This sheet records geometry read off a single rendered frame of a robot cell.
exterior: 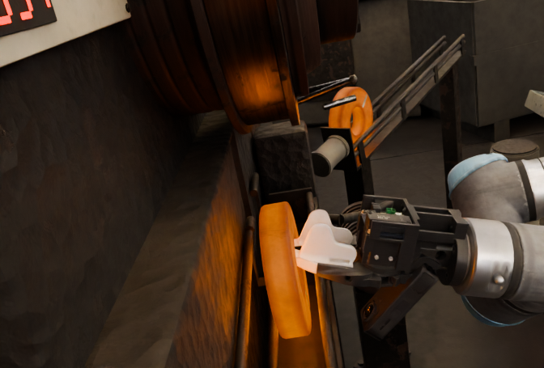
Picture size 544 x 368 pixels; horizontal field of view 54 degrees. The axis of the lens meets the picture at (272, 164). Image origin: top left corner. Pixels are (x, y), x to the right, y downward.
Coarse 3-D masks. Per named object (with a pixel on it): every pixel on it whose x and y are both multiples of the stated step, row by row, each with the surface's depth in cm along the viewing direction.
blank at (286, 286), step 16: (272, 208) 61; (288, 208) 63; (272, 224) 58; (288, 224) 59; (272, 240) 57; (288, 240) 57; (272, 256) 56; (288, 256) 56; (272, 272) 56; (288, 272) 56; (304, 272) 69; (272, 288) 56; (288, 288) 56; (304, 288) 65; (272, 304) 56; (288, 304) 56; (304, 304) 60; (288, 320) 57; (304, 320) 57; (288, 336) 60
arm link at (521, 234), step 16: (512, 224) 62; (528, 224) 63; (512, 240) 59; (528, 240) 59; (528, 256) 58; (512, 272) 58; (528, 272) 58; (512, 288) 59; (528, 288) 59; (528, 304) 64
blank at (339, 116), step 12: (336, 96) 121; (360, 96) 124; (336, 108) 119; (348, 108) 120; (360, 108) 125; (336, 120) 119; (348, 120) 121; (360, 120) 127; (372, 120) 130; (360, 132) 126
